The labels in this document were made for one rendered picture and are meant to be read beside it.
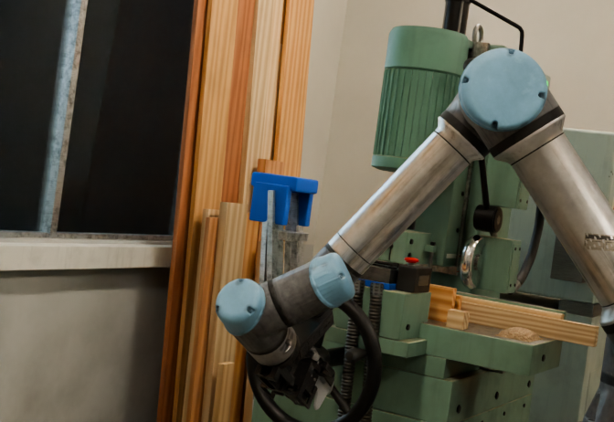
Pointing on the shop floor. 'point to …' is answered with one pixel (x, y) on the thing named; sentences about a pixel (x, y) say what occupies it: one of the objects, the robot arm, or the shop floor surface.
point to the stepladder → (293, 192)
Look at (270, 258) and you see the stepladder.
